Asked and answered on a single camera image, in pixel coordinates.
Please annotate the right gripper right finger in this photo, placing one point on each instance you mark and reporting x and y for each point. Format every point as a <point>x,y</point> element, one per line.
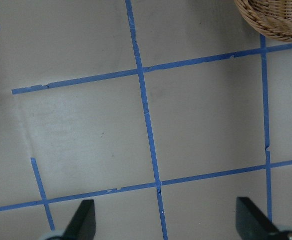
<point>252,224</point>

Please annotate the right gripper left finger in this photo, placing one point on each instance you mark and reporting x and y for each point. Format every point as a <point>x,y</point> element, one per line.
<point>83,224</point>

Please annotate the wicker basket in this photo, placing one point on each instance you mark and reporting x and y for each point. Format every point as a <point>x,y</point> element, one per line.
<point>271,18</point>

